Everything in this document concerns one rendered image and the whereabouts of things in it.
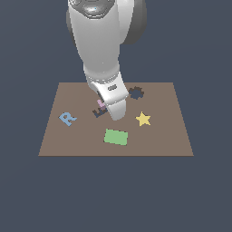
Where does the yellow star block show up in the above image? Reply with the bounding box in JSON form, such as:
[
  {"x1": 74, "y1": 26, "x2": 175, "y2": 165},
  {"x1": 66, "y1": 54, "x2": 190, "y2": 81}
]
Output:
[{"x1": 135, "y1": 111, "x2": 152, "y2": 127}]

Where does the brown slotted board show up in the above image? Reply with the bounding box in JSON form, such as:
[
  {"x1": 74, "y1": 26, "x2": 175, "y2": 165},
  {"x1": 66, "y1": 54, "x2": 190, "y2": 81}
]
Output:
[{"x1": 38, "y1": 82, "x2": 195, "y2": 158}]

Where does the pink letter E block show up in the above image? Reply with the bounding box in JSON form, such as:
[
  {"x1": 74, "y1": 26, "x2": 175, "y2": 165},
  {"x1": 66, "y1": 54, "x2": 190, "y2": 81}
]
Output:
[{"x1": 96, "y1": 99, "x2": 107, "y2": 111}]

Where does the green rectangle block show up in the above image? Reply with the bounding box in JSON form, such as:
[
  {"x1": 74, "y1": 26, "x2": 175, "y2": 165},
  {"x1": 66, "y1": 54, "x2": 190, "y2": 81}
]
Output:
[{"x1": 103, "y1": 128, "x2": 129, "y2": 147}]

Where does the blue letter R block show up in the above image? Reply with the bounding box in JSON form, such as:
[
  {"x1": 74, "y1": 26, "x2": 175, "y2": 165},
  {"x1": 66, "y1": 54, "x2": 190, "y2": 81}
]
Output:
[{"x1": 58, "y1": 111, "x2": 78, "y2": 127}]

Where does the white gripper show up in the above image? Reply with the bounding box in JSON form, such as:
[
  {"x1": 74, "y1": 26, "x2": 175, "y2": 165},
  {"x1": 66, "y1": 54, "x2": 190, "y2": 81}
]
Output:
[{"x1": 89, "y1": 71, "x2": 131, "y2": 121}]

